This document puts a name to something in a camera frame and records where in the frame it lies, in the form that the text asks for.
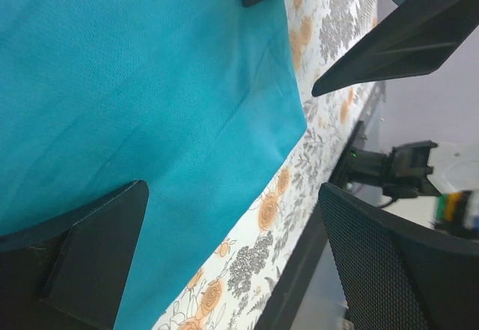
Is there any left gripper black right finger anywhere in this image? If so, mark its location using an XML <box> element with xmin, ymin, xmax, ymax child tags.
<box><xmin>319</xmin><ymin>183</ymin><xmax>478</xmax><ymax>329</ymax></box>

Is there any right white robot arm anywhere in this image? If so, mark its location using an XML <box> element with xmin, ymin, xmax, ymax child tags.
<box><xmin>311</xmin><ymin>0</ymin><xmax>478</xmax><ymax>240</ymax></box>

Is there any teal t shirt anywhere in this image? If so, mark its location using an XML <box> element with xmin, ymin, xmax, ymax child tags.
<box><xmin>1</xmin><ymin>0</ymin><xmax>306</xmax><ymax>329</ymax></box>

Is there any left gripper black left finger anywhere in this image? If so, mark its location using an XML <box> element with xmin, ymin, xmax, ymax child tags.
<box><xmin>1</xmin><ymin>180</ymin><xmax>149</xmax><ymax>329</ymax></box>

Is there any floral table mat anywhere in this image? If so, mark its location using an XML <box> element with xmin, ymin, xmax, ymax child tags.
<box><xmin>156</xmin><ymin>0</ymin><xmax>377</xmax><ymax>329</ymax></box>

